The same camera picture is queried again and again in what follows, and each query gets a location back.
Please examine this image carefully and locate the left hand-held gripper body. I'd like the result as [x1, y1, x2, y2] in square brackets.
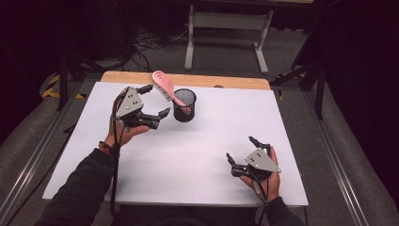
[111, 87, 162, 130]

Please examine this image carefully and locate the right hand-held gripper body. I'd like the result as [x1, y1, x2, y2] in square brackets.
[231, 144, 282, 183]

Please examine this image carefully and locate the black mesh pen holder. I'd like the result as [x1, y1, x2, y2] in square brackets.
[172, 88, 198, 123]

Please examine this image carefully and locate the pink hairbrush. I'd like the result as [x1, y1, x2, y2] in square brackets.
[152, 70, 192, 116]

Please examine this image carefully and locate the person's right hand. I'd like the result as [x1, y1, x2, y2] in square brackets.
[239, 145, 281, 202]

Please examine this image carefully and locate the person's left hand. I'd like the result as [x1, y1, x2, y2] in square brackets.
[104, 88, 151, 149]

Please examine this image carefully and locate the black metal stand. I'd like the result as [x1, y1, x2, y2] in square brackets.
[269, 57, 327, 121]
[56, 51, 109, 112]

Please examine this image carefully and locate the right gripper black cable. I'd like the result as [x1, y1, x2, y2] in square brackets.
[249, 170, 271, 226]

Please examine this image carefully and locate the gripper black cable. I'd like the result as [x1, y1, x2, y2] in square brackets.
[108, 119, 122, 218]
[249, 170, 271, 226]

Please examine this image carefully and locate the tangle of black floor cables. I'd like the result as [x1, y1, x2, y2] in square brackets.
[123, 26, 191, 73]

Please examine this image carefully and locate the beaded bracelet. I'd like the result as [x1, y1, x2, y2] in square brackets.
[98, 140, 111, 154]

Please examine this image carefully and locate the aluminium floor rail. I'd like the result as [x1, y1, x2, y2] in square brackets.
[0, 80, 88, 222]
[301, 90, 371, 226]

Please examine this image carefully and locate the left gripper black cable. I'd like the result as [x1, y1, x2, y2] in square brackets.
[108, 119, 122, 218]

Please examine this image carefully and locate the metal stand frame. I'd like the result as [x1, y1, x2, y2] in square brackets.
[184, 0, 314, 75]

